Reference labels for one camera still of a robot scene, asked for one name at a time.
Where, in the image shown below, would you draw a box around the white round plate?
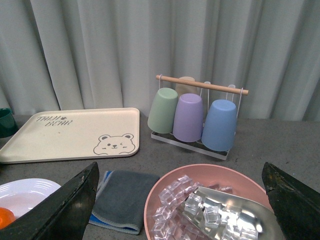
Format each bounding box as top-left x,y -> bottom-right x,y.
0,178 -> 61,219

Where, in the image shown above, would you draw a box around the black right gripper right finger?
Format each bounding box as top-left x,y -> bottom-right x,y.
261,162 -> 320,240

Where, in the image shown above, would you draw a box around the grey blue folded cloth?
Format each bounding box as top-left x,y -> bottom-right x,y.
89,170 -> 160,235

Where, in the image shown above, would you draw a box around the cream bear tray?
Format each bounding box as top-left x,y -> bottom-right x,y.
0,107 -> 140,164

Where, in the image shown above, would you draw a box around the beige plastic cup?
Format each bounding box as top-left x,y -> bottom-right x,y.
175,76 -> 198,98

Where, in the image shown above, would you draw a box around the dark green enamel mug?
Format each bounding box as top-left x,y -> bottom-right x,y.
0,108 -> 19,138

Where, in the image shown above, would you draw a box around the metal ice scoop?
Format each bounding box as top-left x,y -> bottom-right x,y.
177,186 -> 284,240

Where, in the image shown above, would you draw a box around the purple plastic cup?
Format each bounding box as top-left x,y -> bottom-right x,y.
172,93 -> 204,143

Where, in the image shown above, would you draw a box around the clear cup rack wooden handle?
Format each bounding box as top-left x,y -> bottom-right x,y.
150,74 -> 250,161

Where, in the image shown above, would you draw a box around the pink bowl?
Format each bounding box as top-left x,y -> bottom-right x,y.
144,163 -> 272,240

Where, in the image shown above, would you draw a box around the clear fake ice cubes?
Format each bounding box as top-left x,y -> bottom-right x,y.
151,175 -> 262,240

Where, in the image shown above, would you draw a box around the blue plastic cup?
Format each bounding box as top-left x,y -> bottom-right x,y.
201,99 -> 237,152

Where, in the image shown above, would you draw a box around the orange mandarin fruit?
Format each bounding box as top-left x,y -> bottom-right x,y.
0,207 -> 16,229

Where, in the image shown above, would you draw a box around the green plastic cup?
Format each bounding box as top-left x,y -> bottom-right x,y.
147,87 -> 178,134

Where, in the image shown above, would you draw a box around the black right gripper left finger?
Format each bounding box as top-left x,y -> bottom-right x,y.
0,162 -> 100,240

